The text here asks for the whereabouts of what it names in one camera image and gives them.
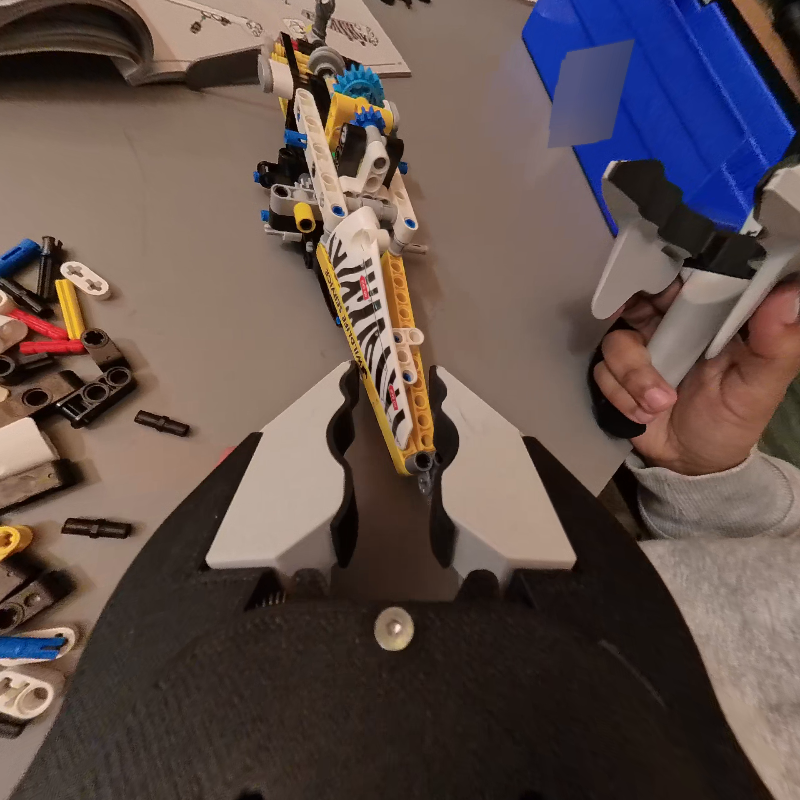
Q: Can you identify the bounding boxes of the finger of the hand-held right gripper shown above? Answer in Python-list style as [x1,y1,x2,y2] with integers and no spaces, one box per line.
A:
[704,164,800,361]
[590,159,768,321]

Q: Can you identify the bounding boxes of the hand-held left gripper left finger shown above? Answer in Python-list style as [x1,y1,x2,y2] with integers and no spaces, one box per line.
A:
[204,360,363,588]

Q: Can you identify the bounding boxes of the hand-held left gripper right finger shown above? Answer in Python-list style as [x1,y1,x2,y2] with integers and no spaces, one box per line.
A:
[429,365,577,587]

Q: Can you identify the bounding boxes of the zebra striped lego panel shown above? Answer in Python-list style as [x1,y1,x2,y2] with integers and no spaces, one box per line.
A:
[317,208,418,441]

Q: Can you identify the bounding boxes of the lego helicopter model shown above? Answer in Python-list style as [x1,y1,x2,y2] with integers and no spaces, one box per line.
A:
[253,0,438,498]

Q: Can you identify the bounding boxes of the pile of loose lego pieces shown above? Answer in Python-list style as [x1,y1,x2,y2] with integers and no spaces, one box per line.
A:
[0,234,191,741]

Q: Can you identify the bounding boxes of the person's right hand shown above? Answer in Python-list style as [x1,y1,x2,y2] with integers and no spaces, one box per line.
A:
[592,274,800,477]

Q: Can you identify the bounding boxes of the blue plastic bin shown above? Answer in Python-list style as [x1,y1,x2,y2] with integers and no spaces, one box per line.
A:
[522,0,800,238]

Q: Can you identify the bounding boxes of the open instruction booklet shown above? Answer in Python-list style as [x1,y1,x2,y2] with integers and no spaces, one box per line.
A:
[0,0,412,88]

